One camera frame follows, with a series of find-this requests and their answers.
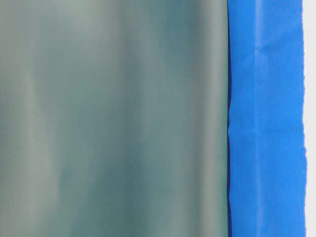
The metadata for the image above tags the yellow white striped towel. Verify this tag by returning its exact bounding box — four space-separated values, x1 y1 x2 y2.
303 0 316 237

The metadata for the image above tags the blue cloth table cover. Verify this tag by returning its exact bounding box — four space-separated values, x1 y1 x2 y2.
228 0 307 237

